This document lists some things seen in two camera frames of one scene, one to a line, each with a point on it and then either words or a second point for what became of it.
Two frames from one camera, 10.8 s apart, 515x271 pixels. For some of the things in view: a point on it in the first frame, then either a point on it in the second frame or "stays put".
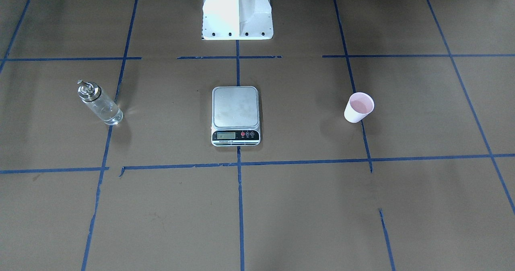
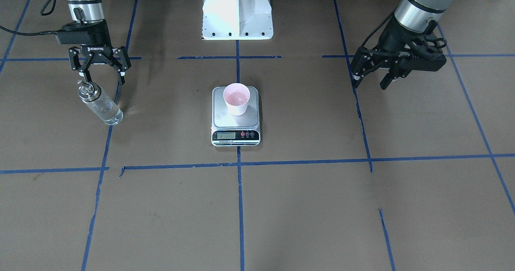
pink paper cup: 360,104 to 236,95
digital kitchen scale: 235,116 stays put
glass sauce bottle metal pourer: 91,93 stays put
